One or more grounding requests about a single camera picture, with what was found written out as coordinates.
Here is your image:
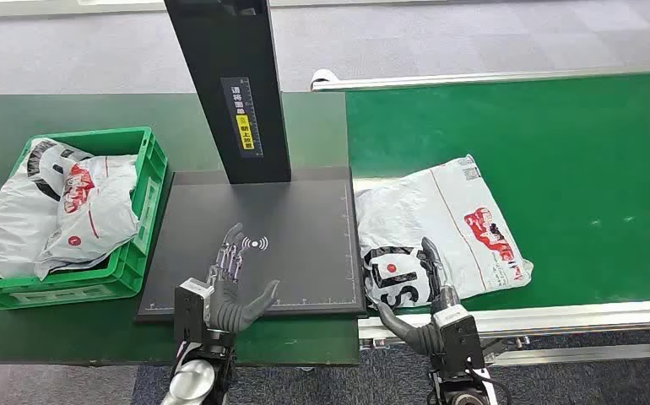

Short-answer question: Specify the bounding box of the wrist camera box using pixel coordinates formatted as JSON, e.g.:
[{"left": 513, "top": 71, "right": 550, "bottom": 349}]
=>
[
  {"left": 432, "top": 304, "right": 486, "bottom": 373},
  {"left": 174, "top": 278, "right": 215, "bottom": 343}
]

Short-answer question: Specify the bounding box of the aluminium conveyor frame bar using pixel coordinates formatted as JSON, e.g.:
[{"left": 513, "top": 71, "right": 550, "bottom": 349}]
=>
[{"left": 490, "top": 342, "right": 650, "bottom": 367}]

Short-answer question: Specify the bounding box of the white mailer bag red stripe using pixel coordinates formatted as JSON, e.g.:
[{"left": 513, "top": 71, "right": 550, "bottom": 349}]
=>
[{"left": 354, "top": 154, "right": 534, "bottom": 311}]

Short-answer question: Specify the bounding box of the black yellow column label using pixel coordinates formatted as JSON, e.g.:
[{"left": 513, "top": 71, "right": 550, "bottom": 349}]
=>
[{"left": 219, "top": 76, "right": 264, "bottom": 159}]

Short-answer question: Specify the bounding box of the green conveyor belt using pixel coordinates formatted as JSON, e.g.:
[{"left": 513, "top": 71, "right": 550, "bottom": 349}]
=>
[{"left": 345, "top": 71, "right": 650, "bottom": 313}]

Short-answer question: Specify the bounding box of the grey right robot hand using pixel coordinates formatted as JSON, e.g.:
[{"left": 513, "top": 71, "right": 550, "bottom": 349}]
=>
[{"left": 376, "top": 236, "right": 463, "bottom": 357}]

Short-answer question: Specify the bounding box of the large grey mailer bag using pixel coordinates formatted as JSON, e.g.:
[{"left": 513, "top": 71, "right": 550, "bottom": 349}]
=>
[{"left": 0, "top": 137, "right": 108, "bottom": 279}]

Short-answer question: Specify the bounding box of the wide aluminium conveyor rail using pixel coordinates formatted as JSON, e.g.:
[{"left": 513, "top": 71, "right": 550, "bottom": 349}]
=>
[{"left": 357, "top": 300, "right": 650, "bottom": 342}]

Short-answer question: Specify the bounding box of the thin aluminium conveyor rail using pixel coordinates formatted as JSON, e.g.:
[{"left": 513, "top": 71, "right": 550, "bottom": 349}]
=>
[{"left": 309, "top": 67, "right": 650, "bottom": 92}]

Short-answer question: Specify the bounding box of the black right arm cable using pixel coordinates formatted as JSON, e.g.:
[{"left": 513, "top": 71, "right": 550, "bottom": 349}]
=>
[{"left": 469, "top": 365, "right": 513, "bottom": 405}]

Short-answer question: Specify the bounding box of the black scanner column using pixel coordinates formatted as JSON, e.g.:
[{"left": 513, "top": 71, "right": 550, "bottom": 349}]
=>
[{"left": 164, "top": 0, "right": 293, "bottom": 186}]

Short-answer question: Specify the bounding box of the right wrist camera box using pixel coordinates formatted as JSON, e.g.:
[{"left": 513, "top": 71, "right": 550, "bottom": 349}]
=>
[{"left": 432, "top": 304, "right": 486, "bottom": 373}]

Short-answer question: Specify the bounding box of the green plastic crate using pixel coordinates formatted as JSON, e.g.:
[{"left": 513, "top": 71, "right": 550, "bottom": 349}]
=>
[{"left": 0, "top": 126, "right": 170, "bottom": 311}]

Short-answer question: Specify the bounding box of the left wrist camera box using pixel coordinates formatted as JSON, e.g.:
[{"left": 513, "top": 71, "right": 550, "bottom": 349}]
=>
[{"left": 174, "top": 278, "right": 215, "bottom": 343}]

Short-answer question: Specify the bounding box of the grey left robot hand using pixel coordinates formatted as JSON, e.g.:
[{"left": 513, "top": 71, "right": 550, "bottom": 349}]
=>
[{"left": 204, "top": 222, "right": 281, "bottom": 335}]

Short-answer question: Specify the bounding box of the black scanner base plate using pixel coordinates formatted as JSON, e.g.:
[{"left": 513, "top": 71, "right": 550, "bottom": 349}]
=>
[{"left": 134, "top": 165, "right": 368, "bottom": 324}]

